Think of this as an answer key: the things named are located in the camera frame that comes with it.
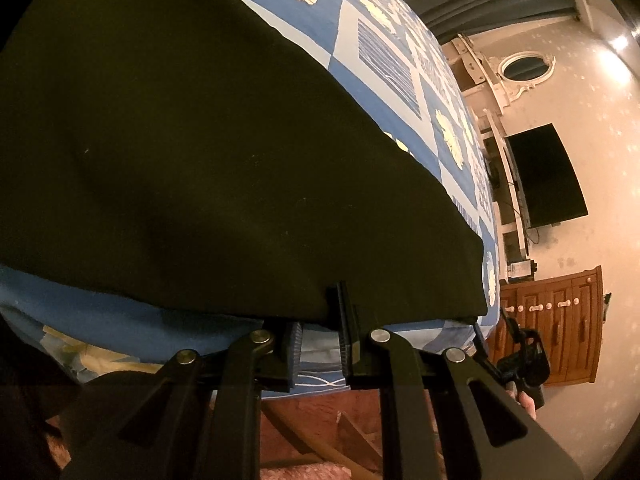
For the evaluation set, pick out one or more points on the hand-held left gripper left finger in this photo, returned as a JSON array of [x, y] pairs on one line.
[[294, 355]]

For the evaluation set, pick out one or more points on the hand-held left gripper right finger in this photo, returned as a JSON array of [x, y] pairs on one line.
[[345, 340]]

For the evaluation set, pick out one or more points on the blue leaf-print bedsheet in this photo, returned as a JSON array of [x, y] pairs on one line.
[[380, 25]]

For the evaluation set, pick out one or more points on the white dresser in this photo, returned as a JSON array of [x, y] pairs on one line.
[[500, 150]]

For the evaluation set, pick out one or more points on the small white device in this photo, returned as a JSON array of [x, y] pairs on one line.
[[521, 269]]

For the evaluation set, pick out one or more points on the person's right hand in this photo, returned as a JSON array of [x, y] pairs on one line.
[[526, 404]]

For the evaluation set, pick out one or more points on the black television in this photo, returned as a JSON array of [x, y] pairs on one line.
[[542, 175]]

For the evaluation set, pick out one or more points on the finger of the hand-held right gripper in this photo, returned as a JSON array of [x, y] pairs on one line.
[[487, 350]]

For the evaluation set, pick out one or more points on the oval mirror with white frame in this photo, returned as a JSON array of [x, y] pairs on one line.
[[527, 66]]

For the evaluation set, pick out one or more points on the black pants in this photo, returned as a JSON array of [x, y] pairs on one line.
[[200, 160]]

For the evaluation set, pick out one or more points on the wooden cabinet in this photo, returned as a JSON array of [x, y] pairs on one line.
[[565, 330]]

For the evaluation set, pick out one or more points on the wooden bed frame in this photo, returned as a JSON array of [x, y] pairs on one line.
[[345, 435]]

